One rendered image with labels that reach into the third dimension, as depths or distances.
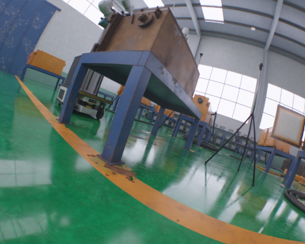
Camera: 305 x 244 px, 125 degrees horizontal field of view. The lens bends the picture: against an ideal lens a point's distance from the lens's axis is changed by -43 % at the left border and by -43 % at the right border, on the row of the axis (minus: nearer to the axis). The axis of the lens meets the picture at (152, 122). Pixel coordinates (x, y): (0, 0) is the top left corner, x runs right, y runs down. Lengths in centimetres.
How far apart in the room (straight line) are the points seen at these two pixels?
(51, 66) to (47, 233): 600
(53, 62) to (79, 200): 592
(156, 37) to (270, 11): 1008
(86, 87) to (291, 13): 1104
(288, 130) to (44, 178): 278
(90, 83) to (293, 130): 337
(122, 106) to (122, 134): 14
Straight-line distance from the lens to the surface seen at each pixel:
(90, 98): 193
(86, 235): 38
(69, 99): 126
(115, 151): 74
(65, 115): 128
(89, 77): 227
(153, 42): 112
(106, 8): 219
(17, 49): 978
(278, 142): 416
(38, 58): 605
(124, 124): 71
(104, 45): 148
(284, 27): 1173
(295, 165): 275
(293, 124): 270
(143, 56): 77
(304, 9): 1081
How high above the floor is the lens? 31
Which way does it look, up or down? 2 degrees down
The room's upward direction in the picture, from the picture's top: 20 degrees clockwise
